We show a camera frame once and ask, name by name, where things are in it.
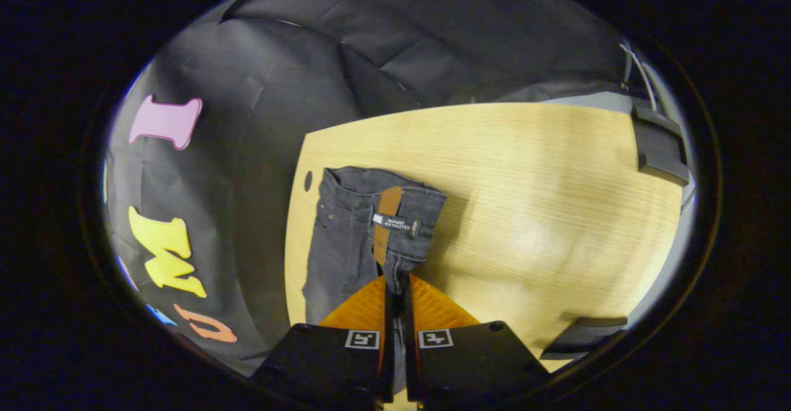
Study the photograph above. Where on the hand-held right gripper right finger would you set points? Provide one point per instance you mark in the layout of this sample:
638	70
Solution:
476	361

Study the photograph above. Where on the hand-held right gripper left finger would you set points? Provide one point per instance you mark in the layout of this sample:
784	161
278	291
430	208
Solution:
327	361

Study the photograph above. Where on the black jeans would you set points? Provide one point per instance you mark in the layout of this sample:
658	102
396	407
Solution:
346	244

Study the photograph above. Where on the black backdrop cloth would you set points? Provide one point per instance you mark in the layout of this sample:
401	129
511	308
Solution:
278	89

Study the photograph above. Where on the black table edge bracket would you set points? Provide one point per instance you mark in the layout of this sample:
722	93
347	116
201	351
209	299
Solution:
661	145
584	337

